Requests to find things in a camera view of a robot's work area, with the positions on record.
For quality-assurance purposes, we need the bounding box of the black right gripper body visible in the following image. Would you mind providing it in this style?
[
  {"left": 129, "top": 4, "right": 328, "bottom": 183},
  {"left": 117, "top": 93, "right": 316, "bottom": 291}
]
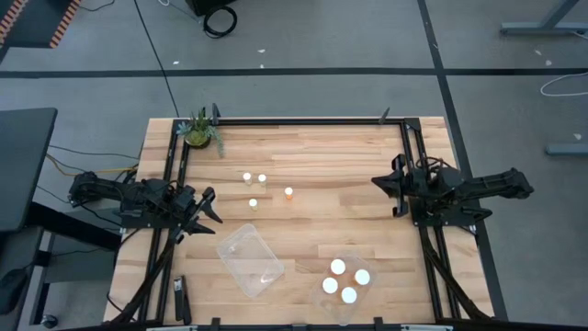
[{"left": 393, "top": 154, "right": 431, "bottom": 219}]

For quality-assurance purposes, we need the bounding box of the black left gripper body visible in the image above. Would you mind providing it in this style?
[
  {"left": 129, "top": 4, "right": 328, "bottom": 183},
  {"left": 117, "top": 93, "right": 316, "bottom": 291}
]
[{"left": 172, "top": 185, "right": 217, "bottom": 244}]

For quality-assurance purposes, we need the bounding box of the clear rectangular plastic bin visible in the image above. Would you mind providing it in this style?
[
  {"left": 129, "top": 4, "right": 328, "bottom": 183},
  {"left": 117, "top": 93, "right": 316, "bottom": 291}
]
[{"left": 215, "top": 223, "right": 286, "bottom": 300}]

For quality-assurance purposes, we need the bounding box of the frosted clear plastic bin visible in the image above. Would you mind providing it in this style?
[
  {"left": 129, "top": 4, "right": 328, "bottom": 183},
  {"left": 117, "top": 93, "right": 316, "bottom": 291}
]
[{"left": 310, "top": 250, "right": 379, "bottom": 326}]

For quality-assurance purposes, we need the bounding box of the green potted succulent plant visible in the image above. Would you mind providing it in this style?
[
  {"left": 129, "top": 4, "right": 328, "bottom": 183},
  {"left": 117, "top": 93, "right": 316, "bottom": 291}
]
[{"left": 176, "top": 107, "right": 226, "bottom": 159}]

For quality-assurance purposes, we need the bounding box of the black oblong tool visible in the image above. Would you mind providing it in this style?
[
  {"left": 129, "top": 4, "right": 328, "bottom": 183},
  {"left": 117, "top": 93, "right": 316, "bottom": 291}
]
[{"left": 173, "top": 274, "right": 193, "bottom": 325}]

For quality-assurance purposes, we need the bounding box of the grey table foot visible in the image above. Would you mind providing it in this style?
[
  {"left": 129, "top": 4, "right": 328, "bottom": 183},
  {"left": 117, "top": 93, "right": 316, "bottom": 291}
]
[
  {"left": 500, "top": 0, "right": 588, "bottom": 37},
  {"left": 545, "top": 143, "right": 588, "bottom": 156}
]

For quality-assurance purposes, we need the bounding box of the black desk top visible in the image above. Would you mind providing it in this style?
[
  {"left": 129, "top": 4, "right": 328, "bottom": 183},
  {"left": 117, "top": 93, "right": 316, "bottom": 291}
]
[{"left": 0, "top": 108, "right": 59, "bottom": 234}]

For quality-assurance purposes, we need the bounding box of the black computer mouse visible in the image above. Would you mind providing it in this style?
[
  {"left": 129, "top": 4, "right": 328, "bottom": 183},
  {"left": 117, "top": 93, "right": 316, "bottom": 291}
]
[{"left": 0, "top": 268, "right": 28, "bottom": 316}]

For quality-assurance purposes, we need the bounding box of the black box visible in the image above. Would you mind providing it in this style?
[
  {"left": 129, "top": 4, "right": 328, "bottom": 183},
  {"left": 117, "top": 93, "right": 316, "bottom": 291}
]
[{"left": 186, "top": 0, "right": 238, "bottom": 17}]

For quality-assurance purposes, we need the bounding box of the dark mat with striped edge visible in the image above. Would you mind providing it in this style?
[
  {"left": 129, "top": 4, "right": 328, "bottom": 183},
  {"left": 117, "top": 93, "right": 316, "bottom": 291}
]
[{"left": 0, "top": 0, "right": 83, "bottom": 50}]

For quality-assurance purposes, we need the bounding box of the yellow cable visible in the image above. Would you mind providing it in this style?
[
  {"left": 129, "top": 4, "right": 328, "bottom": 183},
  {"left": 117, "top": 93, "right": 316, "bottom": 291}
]
[{"left": 44, "top": 154, "right": 139, "bottom": 178}]

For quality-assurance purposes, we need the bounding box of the black aluminium table frame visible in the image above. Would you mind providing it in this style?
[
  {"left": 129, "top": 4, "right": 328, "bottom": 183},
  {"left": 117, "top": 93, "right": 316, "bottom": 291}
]
[{"left": 104, "top": 103, "right": 506, "bottom": 331}]

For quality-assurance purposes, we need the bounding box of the thin black cable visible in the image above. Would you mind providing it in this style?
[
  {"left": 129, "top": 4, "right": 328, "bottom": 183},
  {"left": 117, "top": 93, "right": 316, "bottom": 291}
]
[{"left": 48, "top": 144, "right": 141, "bottom": 162}]

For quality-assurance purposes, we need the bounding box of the long black floor cable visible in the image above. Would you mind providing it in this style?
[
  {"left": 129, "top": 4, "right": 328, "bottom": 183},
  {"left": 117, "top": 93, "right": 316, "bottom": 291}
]
[{"left": 132, "top": 0, "right": 181, "bottom": 119}]

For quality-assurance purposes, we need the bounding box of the white cable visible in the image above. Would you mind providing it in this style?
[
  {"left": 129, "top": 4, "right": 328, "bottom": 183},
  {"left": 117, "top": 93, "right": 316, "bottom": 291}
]
[{"left": 540, "top": 71, "right": 588, "bottom": 97}]

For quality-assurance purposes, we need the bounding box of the coiled black cable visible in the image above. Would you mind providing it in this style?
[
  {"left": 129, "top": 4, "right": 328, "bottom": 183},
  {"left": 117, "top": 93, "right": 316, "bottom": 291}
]
[{"left": 202, "top": 4, "right": 239, "bottom": 40}]

